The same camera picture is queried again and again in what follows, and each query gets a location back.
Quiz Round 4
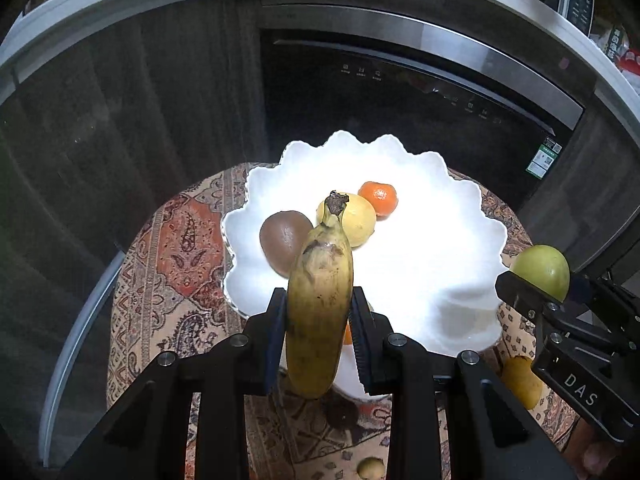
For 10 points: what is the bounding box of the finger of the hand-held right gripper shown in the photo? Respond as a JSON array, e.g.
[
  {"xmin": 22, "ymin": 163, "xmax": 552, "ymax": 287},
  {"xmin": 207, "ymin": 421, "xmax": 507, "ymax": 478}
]
[
  {"xmin": 569, "ymin": 273, "xmax": 640, "ymax": 332},
  {"xmin": 495, "ymin": 271, "xmax": 567, "ymax": 331}
]

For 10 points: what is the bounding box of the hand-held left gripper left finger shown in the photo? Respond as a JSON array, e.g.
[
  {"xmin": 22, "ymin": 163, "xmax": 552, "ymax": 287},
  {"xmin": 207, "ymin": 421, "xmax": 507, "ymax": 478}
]
[{"xmin": 60, "ymin": 287, "xmax": 291, "ymax": 480}]

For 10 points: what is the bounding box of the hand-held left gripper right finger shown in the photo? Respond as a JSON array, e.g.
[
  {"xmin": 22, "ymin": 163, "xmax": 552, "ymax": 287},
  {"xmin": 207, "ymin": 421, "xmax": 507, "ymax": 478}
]
[{"xmin": 350, "ymin": 285, "xmax": 576, "ymax": 480}]

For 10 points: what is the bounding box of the green apple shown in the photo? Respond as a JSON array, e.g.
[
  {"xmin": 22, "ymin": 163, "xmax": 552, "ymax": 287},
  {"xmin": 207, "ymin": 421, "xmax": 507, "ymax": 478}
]
[{"xmin": 510, "ymin": 245, "xmax": 571, "ymax": 303}]

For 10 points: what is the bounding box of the spotted yellow banana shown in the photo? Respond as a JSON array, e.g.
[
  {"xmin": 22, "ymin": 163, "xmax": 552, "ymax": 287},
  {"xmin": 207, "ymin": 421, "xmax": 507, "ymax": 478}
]
[{"xmin": 285, "ymin": 190, "xmax": 355, "ymax": 401}]

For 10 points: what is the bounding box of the white scalloped bowl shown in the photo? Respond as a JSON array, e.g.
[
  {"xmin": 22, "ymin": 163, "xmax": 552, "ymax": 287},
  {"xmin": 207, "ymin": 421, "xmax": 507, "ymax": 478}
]
[{"xmin": 221, "ymin": 130, "xmax": 508, "ymax": 401}]

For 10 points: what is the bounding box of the brown kiwi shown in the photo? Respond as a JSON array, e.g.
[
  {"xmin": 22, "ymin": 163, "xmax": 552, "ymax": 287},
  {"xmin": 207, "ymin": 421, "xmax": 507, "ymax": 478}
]
[{"xmin": 259, "ymin": 211, "xmax": 315, "ymax": 278}]

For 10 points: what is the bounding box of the yellow lemon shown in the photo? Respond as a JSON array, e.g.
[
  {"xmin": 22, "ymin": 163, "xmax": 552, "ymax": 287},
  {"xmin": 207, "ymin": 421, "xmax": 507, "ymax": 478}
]
[{"xmin": 316, "ymin": 193, "xmax": 377, "ymax": 248}]

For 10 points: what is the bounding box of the person's right hand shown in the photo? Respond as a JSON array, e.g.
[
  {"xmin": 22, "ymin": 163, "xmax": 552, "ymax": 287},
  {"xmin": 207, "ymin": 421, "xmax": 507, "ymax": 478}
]
[{"xmin": 570, "ymin": 437, "xmax": 621, "ymax": 480}]

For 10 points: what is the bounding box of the yellow mango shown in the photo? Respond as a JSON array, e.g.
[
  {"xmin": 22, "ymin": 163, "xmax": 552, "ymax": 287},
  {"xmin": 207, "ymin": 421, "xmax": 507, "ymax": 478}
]
[{"xmin": 500, "ymin": 355, "xmax": 545, "ymax": 409}]

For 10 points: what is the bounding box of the dark purple plum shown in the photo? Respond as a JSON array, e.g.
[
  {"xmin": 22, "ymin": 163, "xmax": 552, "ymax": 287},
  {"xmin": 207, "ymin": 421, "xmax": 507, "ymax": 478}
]
[{"xmin": 326, "ymin": 397, "xmax": 361, "ymax": 431}]

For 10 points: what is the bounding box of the small brown longan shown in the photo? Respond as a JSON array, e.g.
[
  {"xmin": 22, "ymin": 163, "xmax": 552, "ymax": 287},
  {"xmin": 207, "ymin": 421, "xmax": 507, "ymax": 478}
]
[{"xmin": 356, "ymin": 456, "xmax": 387, "ymax": 480}]

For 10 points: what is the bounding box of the patterned paisley cloth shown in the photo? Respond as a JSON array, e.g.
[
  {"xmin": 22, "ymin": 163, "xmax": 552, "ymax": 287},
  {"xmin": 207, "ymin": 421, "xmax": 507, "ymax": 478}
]
[{"xmin": 106, "ymin": 162, "xmax": 591, "ymax": 480}]

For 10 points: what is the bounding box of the black built-in dishwasher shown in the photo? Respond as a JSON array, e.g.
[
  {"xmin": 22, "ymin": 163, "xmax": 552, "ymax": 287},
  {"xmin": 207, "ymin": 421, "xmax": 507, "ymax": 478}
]
[{"xmin": 260, "ymin": 2, "xmax": 587, "ymax": 196}]

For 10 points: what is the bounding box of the red plastic bag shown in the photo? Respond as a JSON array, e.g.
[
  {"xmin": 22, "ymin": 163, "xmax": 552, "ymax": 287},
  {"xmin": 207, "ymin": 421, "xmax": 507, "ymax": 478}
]
[{"xmin": 617, "ymin": 47, "xmax": 640, "ymax": 93}]

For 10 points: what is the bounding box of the steel cabinet handle rail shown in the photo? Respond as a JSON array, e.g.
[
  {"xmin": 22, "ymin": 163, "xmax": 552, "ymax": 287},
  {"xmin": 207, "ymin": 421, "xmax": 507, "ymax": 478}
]
[{"xmin": 39, "ymin": 250, "xmax": 126, "ymax": 466}]

